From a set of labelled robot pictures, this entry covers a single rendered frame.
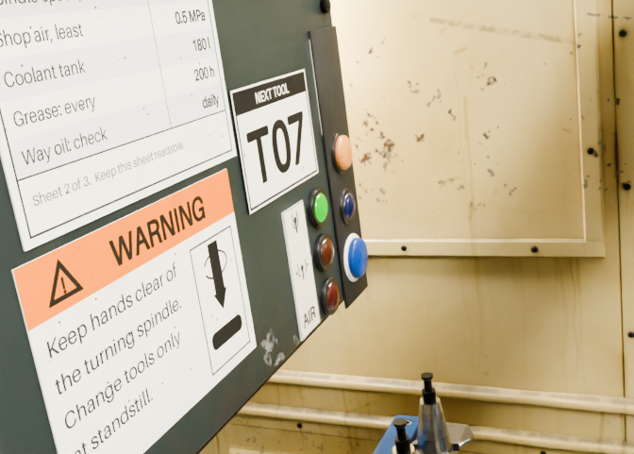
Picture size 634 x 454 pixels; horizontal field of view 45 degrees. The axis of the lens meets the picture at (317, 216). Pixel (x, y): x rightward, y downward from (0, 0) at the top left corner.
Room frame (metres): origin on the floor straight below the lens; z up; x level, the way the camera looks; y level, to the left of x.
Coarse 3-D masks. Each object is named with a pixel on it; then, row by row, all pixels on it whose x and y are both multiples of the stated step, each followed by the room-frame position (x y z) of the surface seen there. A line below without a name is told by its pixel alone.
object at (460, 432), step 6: (450, 426) 0.92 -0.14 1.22; (456, 426) 0.92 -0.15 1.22; (462, 426) 0.92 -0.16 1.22; (468, 426) 0.92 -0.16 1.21; (450, 432) 0.91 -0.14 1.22; (456, 432) 0.91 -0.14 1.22; (462, 432) 0.90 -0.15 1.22; (468, 432) 0.90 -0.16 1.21; (456, 438) 0.89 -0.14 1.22; (462, 438) 0.89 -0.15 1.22; (468, 438) 0.89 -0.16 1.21; (462, 444) 0.88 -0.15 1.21
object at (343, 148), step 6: (342, 138) 0.54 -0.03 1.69; (348, 138) 0.55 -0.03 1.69; (336, 144) 0.53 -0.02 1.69; (342, 144) 0.54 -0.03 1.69; (348, 144) 0.54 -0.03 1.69; (336, 150) 0.53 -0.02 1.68; (342, 150) 0.53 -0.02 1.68; (348, 150) 0.54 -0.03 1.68; (336, 156) 0.53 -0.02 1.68; (342, 156) 0.53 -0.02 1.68; (348, 156) 0.54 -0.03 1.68; (342, 162) 0.53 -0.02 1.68; (348, 162) 0.54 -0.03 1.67; (342, 168) 0.54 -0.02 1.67
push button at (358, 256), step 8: (352, 240) 0.54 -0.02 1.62; (360, 240) 0.54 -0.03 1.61; (352, 248) 0.53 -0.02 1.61; (360, 248) 0.54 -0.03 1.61; (352, 256) 0.53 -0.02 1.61; (360, 256) 0.54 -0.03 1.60; (352, 264) 0.53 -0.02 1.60; (360, 264) 0.54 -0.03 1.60; (352, 272) 0.53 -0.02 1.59; (360, 272) 0.54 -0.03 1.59
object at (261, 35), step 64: (256, 0) 0.46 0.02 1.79; (320, 0) 0.55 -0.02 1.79; (256, 64) 0.45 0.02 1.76; (320, 128) 0.52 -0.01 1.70; (0, 192) 0.27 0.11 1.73; (0, 256) 0.26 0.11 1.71; (256, 256) 0.42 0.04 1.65; (0, 320) 0.26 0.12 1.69; (256, 320) 0.41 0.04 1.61; (320, 320) 0.49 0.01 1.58; (0, 384) 0.25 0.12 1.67; (256, 384) 0.40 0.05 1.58; (0, 448) 0.25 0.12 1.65; (192, 448) 0.34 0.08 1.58
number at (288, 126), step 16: (272, 112) 0.46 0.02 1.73; (288, 112) 0.48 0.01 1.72; (304, 112) 0.50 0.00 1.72; (272, 128) 0.46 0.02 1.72; (288, 128) 0.48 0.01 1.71; (304, 128) 0.50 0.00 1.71; (272, 144) 0.45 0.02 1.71; (288, 144) 0.47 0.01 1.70; (304, 144) 0.49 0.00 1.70; (288, 160) 0.47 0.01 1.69; (304, 160) 0.49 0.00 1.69; (288, 176) 0.47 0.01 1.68
